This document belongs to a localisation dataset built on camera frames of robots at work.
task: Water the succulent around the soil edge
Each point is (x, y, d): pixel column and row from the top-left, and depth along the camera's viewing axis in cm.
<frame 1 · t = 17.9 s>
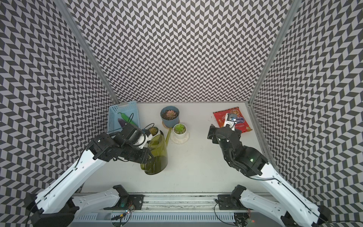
left hand: (148, 160, 65), fingers closed
right hand: (220, 130, 67), fingers open
green transparent watering can: (160, 146, 84), point 11 cm above the table
blue-grey plant pot pink succulent: (170, 116, 101), point 10 cm above the table
light blue plastic basket: (129, 108, 117), on the table
green toy cucumber: (125, 118, 112), on the table
purple toy eggplant: (121, 122, 108), on the table
white pot green succulent: (179, 131, 93), point 9 cm above the table
cork coaster: (164, 125, 107), on the table

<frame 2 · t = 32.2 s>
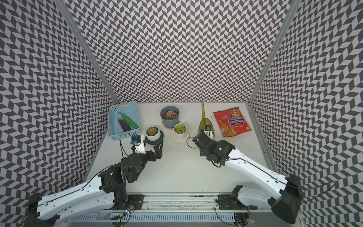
left hand: (153, 142, 71), fingers open
right hand: (208, 148, 76), fingers open
green transparent watering can: (205, 121, 86), point 19 cm above the table
the other named things where they were.

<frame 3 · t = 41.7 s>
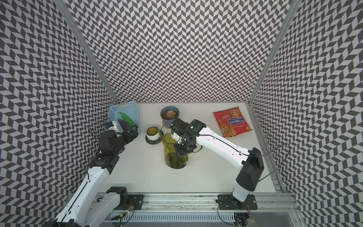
left hand: (130, 130, 80), fingers open
right hand: (182, 156, 72), fingers open
green transparent watering can: (173, 159, 77), point 12 cm above the table
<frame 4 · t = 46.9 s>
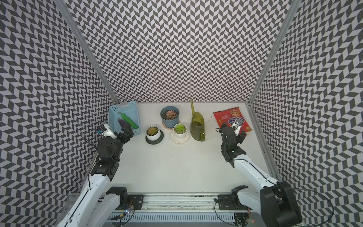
left hand: (123, 128, 78), fingers open
right hand: (232, 128, 83), fingers open
green transparent watering can: (196, 124, 105), point 2 cm above the table
